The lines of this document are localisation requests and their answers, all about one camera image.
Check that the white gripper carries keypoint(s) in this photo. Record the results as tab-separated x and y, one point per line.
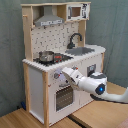
75	78

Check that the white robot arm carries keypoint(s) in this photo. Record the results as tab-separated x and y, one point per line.
95	85

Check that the wooden toy kitchen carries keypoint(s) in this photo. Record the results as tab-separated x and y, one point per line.
40	84

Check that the left red stove knob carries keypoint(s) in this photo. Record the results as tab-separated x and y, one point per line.
56	75

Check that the black stove top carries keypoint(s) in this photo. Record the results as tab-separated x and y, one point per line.
55	58

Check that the grey toy sink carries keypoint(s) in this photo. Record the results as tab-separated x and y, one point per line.
79	51

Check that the silver cooking pot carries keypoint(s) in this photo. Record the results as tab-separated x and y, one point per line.
46	56

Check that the grey range hood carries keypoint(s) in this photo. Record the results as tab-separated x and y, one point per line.
48	18

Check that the white toy microwave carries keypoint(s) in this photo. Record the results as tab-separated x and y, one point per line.
77	11

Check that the oven door with handle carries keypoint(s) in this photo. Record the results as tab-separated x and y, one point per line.
64	97

